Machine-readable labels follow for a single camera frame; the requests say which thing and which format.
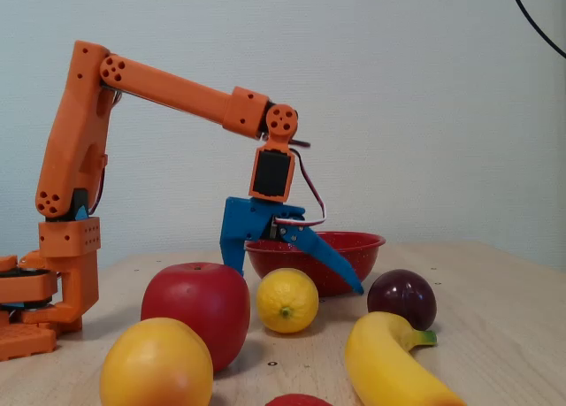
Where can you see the red speckled bowl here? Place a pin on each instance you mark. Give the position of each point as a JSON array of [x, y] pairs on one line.
[[354, 258]]

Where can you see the yellow lemon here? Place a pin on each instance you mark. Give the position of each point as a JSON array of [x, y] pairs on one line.
[[287, 297]]

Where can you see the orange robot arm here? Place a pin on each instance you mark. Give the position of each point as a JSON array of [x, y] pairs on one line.
[[172, 87]]

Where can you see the dark purple plum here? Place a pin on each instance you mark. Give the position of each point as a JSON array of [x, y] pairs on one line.
[[400, 297]]

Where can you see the orange robot base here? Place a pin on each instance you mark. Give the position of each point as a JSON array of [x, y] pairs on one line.
[[24, 339]]

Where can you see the yellow banana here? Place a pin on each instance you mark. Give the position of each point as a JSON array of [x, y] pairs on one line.
[[389, 366]]

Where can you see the orange yellow peach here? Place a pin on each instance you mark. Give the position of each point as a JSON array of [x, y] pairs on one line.
[[155, 366]]

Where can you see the red strawberry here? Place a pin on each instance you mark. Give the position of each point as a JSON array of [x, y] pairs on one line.
[[298, 400]]

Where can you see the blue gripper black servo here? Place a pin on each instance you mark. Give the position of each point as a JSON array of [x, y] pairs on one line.
[[248, 218]]

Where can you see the red apple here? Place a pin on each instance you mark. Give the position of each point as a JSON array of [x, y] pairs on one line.
[[199, 308]]

